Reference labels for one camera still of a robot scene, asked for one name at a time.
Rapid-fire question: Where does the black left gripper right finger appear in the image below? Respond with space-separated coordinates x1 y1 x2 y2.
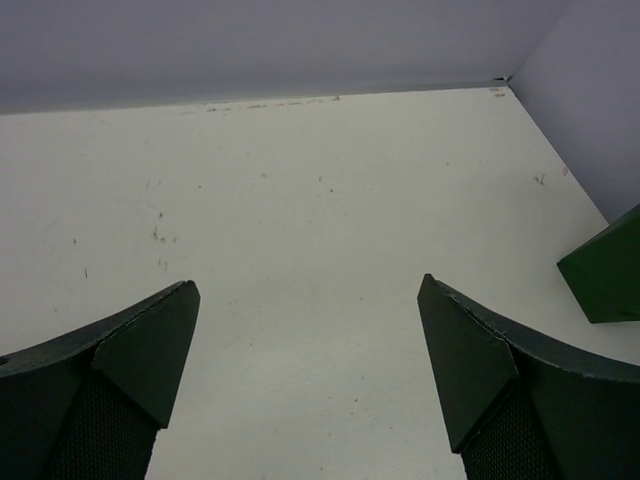
417 274 639 479

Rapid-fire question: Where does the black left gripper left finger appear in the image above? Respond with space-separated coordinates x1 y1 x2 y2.
1 281 200 479

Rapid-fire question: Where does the green paper bag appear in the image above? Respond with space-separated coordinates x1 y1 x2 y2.
557 206 639 324

